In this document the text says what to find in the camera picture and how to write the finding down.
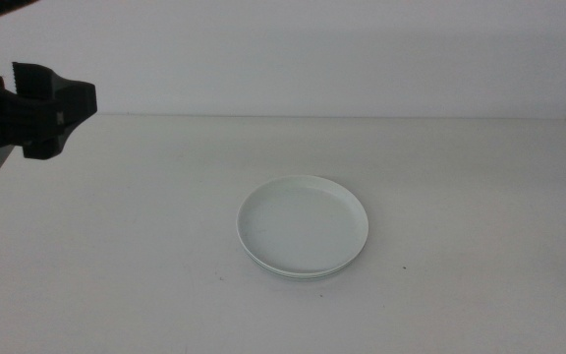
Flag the pale green shallow bowl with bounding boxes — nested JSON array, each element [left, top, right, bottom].
[[243, 245, 366, 283]]

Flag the white shallow bowl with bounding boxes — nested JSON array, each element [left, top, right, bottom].
[[236, 174, 369, 277]]

